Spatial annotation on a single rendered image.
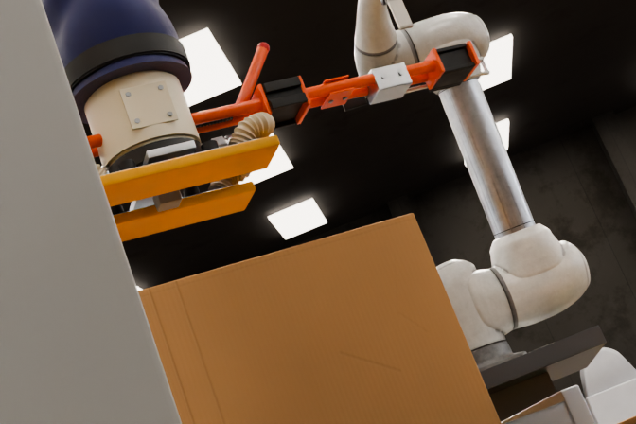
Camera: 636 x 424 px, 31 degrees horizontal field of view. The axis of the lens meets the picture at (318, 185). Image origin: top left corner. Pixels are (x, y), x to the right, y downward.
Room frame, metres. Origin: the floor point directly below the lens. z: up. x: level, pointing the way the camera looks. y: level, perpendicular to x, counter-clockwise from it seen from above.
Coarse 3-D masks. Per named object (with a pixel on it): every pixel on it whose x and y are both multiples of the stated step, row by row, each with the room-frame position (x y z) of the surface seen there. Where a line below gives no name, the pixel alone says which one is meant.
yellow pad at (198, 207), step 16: (192, 192) 1.90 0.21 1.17; (208, 192) 1.88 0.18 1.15; (224, 192) 1.89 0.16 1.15; (240, 192) 1.90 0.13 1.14; (112, 208) 1.85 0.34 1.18; (144, 208) 1.83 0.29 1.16; (176, 208) 1.85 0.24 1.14; (192, 208) 1.88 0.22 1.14; (208, 208) 1.91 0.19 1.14; (224, 208) 1.94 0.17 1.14; (240, 208) 1.98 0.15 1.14; (128, 224) 1.83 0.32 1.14; (144, 224) 1.86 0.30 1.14; (160, 224) 1.89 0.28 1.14; (176, 224) 1.93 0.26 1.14
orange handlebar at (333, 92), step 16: (416, 64) 1.97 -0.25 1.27; (432, 64) 1.98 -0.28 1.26; (336, 80) 1.92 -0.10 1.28; (352, 80) 1.92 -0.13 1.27; (368, 80) 1.93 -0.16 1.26; (416, 80) 2.02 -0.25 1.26; (320, 96) 1.90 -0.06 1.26; (336, 96) 1.92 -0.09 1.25; (352, 96) 1.97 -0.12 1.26; (208, 112) 1.82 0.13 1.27; (224, 112) 1.83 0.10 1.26; (240, 112) 1.84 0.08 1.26; (208, 128) 1.86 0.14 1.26; (96, 144) 1.74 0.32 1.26
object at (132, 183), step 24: (216, 144) 1.73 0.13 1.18; (240, 144) 1.71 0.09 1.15; (264, 144) 1.72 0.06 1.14; (120, 168) 1.68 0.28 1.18; (144, 168) 1.65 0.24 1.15; (168, 168) 1.66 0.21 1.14; (192, 168) 1.69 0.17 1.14; (216, 168) 1.73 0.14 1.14; (240, 168) 1.77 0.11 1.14; (264, 168) 1.82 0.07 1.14; (120, 192) 1.67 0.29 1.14; (144, 192) 1.71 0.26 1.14
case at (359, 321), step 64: (320, 256) 1.65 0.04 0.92; (384, 256) 1.69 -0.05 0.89; (192, 320) 1.58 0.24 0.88; (256, 320) 1.61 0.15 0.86; (320, 320) 1.64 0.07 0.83; (384, 320) 1.68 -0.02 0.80; (448, 320) 1.71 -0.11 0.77; (192, 384) 1.57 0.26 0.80; (256, 384) 1.60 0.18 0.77; (320, 384) 1.63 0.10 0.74; (384, 384) 1.66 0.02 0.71; (448, 384) 1.70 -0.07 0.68
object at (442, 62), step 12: (444, 48) 1.99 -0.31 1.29; (456, 48) 2.00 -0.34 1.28; (468, 48) 2.01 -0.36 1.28; (432, 60) 1.99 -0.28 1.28; (444, 60) 1.99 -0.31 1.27; (456, 60) 2.00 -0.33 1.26; (468, 60) 2.01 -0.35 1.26; (432, 72) 2.01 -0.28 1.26; (444, 72) 1.99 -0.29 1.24; (456, 72) 2.01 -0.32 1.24; (468, 72) 2.03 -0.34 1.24; (432, 84) 2.03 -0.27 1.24; (444, 84) 2.05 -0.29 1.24
